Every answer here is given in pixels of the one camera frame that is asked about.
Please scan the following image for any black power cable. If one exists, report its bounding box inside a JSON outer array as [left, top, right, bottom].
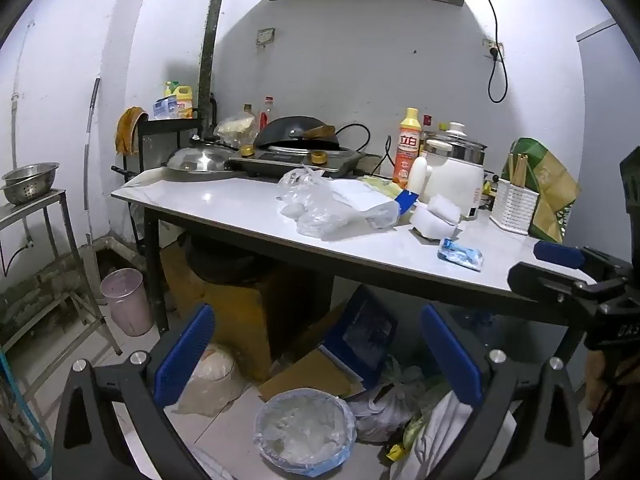
[[472, 0, 509, 104]]

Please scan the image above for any black wok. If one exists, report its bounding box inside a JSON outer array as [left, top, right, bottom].
[[255, 116, 341, 151]]

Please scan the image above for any waste bin with blue liner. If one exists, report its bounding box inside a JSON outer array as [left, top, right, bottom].
[[254, 388, 358, 478]]

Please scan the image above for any clear bag of food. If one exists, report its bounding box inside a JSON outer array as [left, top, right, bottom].
[[214, 112, 258, 148]]

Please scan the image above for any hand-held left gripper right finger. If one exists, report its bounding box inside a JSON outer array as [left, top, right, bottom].
[[420, 304, 586, 480]]

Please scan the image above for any white paper sheet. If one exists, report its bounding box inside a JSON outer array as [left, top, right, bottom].
[[330, 180, 401, 213]]

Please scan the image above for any clear plastic bag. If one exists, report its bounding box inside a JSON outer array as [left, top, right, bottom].
[[277, 166, 396, 241]]

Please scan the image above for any yellow detergent jug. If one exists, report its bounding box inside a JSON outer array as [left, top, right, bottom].
[[175, 85, 194, 120]]

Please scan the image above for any steel bowl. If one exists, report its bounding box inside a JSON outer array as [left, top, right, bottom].
[[2, 162, 60, 188]]

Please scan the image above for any orange cloth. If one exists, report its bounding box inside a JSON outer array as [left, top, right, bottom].
[[116, 106, 150, 156]]

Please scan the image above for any white chopstick basket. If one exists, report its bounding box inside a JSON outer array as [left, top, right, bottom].
[[489, 177, 542, 236]]

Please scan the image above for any grey metal pole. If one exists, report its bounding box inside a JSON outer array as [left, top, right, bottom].
[[85, 77, 101, 251]]

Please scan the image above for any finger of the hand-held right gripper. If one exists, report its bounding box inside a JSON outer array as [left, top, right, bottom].
[[533, 241, 636, 286], [507, 261, 608, 316]]

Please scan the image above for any brown cardboard box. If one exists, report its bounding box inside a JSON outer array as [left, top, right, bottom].
[[160, 240, 336, 383]]

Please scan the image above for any green woven bag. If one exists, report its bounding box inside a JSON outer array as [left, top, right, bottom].
[[510, 137, 581, 243]]

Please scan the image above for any thin black cable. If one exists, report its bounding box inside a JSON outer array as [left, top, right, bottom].
[[372, 135, 393, 177]]

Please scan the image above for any blue plastic crate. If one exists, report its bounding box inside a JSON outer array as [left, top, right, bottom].
[[320, 285, 401, 386]]

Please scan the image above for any dark vertical pipe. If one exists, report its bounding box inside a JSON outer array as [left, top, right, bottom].
[[197, 0, 228, 136]]

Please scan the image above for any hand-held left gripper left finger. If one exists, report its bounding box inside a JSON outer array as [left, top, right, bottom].
[[52, 304, 221, 480]]

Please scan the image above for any grey floor drain pipe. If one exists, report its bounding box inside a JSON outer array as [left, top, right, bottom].
[[80, 237, 147, 271]]

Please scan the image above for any blue hose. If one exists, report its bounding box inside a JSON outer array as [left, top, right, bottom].
[[0, 345, 51, 480]]

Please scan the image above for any small white sponge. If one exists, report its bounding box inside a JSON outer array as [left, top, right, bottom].
[[427, 192, 461, 223]]

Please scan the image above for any white plastic floor bag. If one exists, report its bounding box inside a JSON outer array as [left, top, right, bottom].
[[390, 390, 518, 480]]

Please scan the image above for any crumpled clear floor bag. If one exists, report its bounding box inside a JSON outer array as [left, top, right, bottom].
[[352, 360, 426, 443]]

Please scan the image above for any dark round basin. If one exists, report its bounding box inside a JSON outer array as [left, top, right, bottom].
[[182, 232, 281, 286]]

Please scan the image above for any white wall pipe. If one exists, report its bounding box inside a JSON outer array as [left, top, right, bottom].
[[10, 20, 36, 161]]

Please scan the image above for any steel colander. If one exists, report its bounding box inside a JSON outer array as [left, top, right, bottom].
[[1, 180, 53, 206]]

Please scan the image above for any light blue wipe packet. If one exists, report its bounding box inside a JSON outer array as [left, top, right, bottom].
[[438, 238, 485, 272]]

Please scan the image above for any large white sponge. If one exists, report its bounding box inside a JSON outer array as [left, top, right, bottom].
[[410, 205, 461, 241]]

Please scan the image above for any black induction cooker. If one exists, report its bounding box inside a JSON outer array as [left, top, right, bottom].
[[229, 147, 373, 178]]

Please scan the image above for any orange dish soap bottle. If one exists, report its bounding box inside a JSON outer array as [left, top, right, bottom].
[[392, 107, 426, 188]]

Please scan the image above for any stainless steel sink stand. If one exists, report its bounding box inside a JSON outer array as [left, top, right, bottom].
[[0, 189, 123, 356]]

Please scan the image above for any pink plastic bin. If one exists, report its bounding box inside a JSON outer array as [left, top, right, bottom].
[[100, 268, 153, 337]]

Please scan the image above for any bundle of wooden chopsticks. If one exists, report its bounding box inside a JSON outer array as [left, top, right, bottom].
[[507, 152, 539, 193]]

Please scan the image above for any black metal shelf rack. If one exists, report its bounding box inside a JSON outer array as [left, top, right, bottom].
[[112, 95, 218, 181]]

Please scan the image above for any flat cardboard sheet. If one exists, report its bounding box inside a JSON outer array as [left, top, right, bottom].
[[257, 347, 366, 403]]

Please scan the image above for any black cooker cable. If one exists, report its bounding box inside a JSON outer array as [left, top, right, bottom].
[[335, 122, 373, 153]]

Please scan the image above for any steel pot lid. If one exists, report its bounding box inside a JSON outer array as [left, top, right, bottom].
[[165, 142, 241, 173]]

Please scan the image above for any blue and white pack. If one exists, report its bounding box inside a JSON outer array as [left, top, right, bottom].
[[152, 95, 179, 120]]

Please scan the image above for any white bag of flour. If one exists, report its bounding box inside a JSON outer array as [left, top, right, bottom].
[[172, 342, 246, 418]]

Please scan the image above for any white electric cooker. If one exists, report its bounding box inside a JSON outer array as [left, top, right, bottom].
[[407, 122, 488, 221]]

